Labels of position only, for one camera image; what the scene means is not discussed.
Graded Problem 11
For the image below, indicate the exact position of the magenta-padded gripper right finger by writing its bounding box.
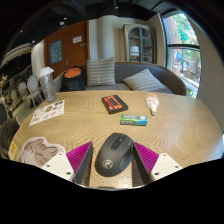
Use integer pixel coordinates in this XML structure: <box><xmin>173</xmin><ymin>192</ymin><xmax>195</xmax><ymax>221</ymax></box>
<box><xmin>132</xmin><ymin>141</ymin><xmax>184</xmax><ymax>185</ymax></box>

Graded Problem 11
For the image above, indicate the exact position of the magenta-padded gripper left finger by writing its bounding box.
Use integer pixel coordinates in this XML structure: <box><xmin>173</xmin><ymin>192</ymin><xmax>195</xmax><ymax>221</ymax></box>
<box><xmin>40</xmin><ymin>140</ymin><xmax>94</xmax><ymax>185</ymax></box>

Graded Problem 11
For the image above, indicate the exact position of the black computer mouse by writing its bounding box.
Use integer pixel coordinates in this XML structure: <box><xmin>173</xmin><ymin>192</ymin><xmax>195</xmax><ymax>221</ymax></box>
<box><xmin>94</xmin><ymin>132</ymin><xmax>135</xmax><ymax>178</ymax></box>

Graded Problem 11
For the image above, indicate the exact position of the cat-shaped mouse pad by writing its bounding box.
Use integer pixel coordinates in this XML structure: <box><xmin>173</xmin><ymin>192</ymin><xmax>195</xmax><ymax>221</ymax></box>
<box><xmin>17</xmin><ymin>136</ymin><xmax>66</xmax><ymax>168</ymax></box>

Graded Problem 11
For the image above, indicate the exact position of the yellow and white code card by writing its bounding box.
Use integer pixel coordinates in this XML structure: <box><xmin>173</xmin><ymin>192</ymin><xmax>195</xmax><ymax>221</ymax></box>
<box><xmin>7</xmin><ymin>141</ymin><xmax>18</xmax><ymax>161</ymax></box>

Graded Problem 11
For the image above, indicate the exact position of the white sticker sheet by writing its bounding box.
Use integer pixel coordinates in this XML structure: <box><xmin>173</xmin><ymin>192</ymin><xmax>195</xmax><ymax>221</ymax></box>
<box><xmin>28</xmin><ymin>99</ymin><xmax>66</xmax><ymax>127</ymax></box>

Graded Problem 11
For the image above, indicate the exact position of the green and blue small pack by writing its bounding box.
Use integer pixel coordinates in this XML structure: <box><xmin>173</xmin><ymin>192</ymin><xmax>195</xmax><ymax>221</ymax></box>
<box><xmin>119</xmin><ymin>114</ymin><xmax>148</xmax><ymax>127</ymax></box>

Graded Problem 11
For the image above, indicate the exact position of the dark grey armchair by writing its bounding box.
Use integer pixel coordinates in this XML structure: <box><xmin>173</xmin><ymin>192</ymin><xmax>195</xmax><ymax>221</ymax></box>
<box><xmin>0</xmin><ymin>116</ymin><xmax>21</xmax><ymax>158</ymax></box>

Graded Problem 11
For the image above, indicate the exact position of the small white squeeze bottle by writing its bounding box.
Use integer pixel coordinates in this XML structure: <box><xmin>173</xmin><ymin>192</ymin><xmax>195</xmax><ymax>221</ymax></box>
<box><xmin>145</xmin><ymin>92</ymin><xmax>160</xmax><ymax>116</ymax></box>

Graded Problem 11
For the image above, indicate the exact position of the black and red box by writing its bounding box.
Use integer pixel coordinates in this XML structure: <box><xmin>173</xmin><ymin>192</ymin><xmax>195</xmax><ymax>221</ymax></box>
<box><xmin>101</xmin><ymin>94</ymin><xmax>129</xmax><ymax>115</ymax></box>

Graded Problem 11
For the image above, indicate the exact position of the group of white chairs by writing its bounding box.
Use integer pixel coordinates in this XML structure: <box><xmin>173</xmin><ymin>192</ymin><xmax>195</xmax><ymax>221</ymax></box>
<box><xmin>0</xmin><ymin>74</ymin><xmax>43</xmax><ymax>111</ymax></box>

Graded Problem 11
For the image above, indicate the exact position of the black and orange backpack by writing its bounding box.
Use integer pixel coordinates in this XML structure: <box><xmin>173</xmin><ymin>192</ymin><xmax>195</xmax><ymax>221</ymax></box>
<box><xmin>60</xmin><ymin>65</ymin><xmax>86</xmax><ymax>92</ymax></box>

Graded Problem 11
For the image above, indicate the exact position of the flat-lying striped cushion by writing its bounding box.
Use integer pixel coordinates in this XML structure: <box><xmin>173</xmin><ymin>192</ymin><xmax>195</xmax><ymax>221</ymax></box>
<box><xmin>122</xmin><ymin>68</ymin><xmax>167</xmax><ymax>93</ymax></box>

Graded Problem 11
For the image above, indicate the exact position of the grey curved sofa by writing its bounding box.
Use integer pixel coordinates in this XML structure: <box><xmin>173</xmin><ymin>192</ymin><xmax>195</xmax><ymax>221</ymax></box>
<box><xmin>59</xmin><ymin>61</ymin><xmax>188</xmax><ymax>96</ymax></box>

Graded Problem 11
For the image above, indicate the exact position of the square striped cushion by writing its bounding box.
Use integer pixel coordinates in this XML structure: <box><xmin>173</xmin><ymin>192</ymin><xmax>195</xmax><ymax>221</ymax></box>
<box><xmin>86</xmin><ymin>56</ymin><xmax>117</xmax><ymax>87</ymax></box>

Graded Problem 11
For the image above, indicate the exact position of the brown wooden door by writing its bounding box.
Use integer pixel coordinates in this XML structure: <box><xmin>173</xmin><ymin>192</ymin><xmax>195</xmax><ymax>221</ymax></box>
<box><xmin>43</xmin><ymin>20</ymin><xmax>90</xmax><ymax>80</ymax></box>

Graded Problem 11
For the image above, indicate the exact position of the blue poster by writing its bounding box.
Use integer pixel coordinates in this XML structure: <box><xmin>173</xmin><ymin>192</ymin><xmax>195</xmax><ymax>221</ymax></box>
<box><xmin>49</xmin><ymin>39</ymin><xmax>64</xmax><ymax>65</ymax></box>

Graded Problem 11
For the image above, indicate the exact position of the large black-framed window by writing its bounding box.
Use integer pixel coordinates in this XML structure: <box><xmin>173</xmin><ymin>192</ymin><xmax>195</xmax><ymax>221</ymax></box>
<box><xmin>162</xmin><ymin>13</ymin><xmax>203</xmax><ymax>99</ymax></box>

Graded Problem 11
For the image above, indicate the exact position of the arched glass-door cabinet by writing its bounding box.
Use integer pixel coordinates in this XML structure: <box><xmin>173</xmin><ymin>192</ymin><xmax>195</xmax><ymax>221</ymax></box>
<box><xmin>122</xmin><ymin>23</ymin><xmax>158</xmax><ymax>65</ymax></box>

